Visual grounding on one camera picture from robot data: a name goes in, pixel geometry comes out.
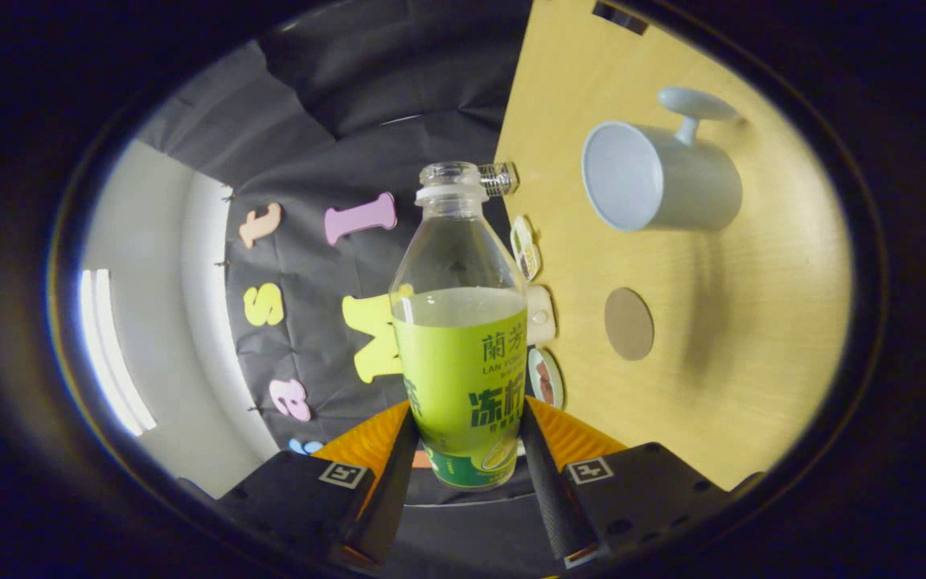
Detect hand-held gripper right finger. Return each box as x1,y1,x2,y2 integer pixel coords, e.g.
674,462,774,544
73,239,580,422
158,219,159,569
521,396,733,568

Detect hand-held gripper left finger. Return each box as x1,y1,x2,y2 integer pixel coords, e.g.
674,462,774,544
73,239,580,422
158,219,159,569
216,400,422,568

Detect green label juice bottle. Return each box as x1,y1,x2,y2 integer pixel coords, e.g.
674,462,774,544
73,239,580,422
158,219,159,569
388,162,530,490

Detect round brown coaster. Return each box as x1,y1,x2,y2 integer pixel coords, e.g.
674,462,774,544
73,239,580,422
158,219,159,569
604,288,655,362

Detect white cup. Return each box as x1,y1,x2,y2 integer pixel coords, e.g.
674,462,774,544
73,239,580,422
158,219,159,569
581,87,744,233

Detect pale green plate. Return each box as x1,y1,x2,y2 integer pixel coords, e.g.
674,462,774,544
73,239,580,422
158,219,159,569
527,347,565,411

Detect white toaster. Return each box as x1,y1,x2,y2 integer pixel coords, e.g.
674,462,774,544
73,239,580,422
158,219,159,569
526,285,557,347

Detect wooden table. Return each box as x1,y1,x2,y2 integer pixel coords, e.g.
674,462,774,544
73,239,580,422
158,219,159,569
494,0,854,491

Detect white compartment tray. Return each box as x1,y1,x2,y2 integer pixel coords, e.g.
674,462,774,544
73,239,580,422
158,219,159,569
510,215,542,281

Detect ceiling light panel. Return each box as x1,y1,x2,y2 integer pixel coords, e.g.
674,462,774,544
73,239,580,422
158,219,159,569
80,269,157,437

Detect black backdrop cloth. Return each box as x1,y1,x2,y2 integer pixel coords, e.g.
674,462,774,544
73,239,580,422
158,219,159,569
137,0,560,579

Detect black table edge clamp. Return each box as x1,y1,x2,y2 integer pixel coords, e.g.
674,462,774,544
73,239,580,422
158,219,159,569
592,0,649,35

